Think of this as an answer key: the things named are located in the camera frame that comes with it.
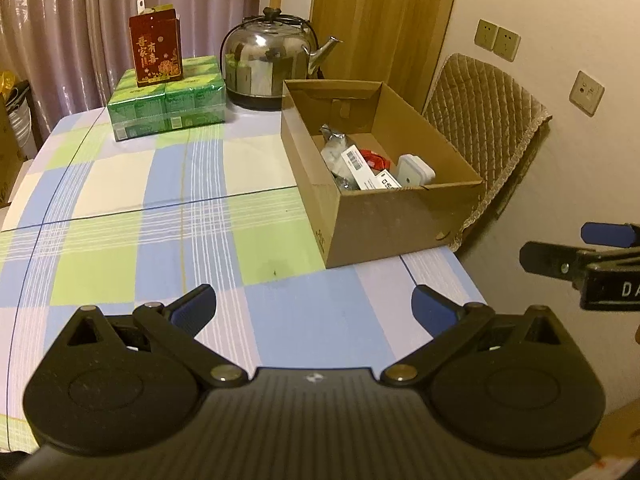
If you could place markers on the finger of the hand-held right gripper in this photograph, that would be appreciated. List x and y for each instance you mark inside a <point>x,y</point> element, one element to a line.
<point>607,234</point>
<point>547,259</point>

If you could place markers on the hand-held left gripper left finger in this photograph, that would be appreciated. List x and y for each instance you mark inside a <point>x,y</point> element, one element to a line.
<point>192,310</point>

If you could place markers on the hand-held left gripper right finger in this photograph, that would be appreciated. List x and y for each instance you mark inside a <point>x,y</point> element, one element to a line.
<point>434,310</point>

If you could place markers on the brown cardboard box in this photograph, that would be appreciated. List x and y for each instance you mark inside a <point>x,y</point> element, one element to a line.
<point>390,225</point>

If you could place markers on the pale grey plug adapter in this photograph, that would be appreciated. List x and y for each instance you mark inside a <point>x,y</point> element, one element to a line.
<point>416,171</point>

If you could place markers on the white box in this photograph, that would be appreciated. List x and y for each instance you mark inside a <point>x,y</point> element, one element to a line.
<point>362,170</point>

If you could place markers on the red packet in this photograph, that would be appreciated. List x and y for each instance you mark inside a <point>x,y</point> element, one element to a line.
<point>375,159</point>

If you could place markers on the silver foil bag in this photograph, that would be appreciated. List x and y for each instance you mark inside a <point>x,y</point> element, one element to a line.
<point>334,157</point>

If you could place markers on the checked blue green tablecloth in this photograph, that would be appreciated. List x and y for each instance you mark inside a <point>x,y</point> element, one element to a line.
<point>125,185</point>

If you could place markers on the chair with quilted beige cover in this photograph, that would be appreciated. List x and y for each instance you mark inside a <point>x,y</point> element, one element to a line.
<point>480,110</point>

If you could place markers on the green tissue multipack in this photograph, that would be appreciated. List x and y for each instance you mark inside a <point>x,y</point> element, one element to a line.
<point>165,105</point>

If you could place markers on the brown cardboard carton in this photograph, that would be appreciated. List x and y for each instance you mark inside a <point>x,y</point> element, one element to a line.
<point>10,160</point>

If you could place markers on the steel pot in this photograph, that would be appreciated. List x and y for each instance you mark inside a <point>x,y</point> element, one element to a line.
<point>22,125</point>

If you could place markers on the stainless steel kettle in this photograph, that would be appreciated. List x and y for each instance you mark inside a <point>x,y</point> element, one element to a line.
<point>260,65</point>

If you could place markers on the red gold paper box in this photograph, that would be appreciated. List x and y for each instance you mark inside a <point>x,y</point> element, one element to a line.
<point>155,50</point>

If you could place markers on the yellow plastic bag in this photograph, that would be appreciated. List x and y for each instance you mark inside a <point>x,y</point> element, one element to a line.
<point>6,82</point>

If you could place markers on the wooden door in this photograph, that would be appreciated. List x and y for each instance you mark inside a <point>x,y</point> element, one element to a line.
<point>380,15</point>

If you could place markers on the mauve pleated curtain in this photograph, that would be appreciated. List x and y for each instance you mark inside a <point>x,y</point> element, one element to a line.
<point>75,25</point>

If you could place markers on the beige wall antenna socket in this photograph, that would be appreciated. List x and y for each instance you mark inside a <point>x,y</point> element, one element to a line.
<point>587,93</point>

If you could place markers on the beige wall socket plate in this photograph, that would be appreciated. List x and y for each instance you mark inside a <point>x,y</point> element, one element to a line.
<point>507,44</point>
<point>485,34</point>

